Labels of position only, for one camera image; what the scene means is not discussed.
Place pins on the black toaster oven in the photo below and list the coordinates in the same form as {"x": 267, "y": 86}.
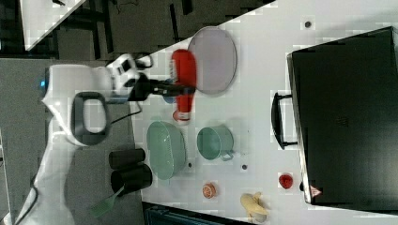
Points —
{"x": 345, "y": 103}

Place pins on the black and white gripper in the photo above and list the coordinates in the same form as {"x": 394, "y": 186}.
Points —
{"x": 129, "y": 83}

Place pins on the red toy strawberry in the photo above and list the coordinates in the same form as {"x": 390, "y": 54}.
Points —
{"x": 286, "y": 180}

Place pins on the red ketchup bottle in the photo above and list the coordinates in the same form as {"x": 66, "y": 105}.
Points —
{"x": 184, "y": 65}

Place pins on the large black cup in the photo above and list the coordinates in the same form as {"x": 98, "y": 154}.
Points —
{"x": 131, "y": 179}

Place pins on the blue bowl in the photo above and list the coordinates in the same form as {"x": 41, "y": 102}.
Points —
{"x": 169, "y": 100}

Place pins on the peeled banana toy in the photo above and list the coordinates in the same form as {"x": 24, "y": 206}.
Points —
{"x": 254, "y": 210}

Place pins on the orange slice toy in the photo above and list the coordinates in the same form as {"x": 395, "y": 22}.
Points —
{"x": 209, "y": 191}

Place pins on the lavender round plate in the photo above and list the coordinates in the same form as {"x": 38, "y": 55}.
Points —
{"x": 216, "y": 59}

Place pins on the green oval strainer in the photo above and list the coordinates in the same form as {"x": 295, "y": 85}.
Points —
{"x": 166, "y": 147}

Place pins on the green spatula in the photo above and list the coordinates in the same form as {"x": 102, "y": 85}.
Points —
{"x": 105, "y": 205}

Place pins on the small black cup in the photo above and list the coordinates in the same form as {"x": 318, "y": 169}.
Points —
{"x": 123, "y": 159}

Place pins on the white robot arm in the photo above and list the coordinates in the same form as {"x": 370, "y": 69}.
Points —
{"x": 78, "y": 97}

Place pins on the green mug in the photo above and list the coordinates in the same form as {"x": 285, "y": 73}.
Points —
{"x": 215, "y": 142}

